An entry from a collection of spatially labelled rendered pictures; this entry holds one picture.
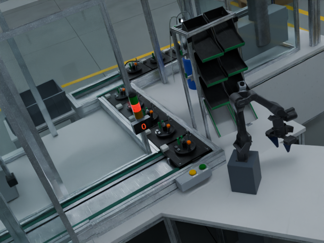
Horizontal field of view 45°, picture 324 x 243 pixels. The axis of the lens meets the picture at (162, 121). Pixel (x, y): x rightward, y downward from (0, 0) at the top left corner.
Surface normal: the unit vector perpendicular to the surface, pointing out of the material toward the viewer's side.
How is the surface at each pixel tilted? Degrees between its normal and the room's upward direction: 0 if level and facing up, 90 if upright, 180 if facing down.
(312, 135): 0
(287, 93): 90
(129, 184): 0
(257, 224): 0
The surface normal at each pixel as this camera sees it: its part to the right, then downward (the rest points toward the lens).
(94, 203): -0.23, -0.81
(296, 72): 0.48, 0.39
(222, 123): 0.07, -0.25
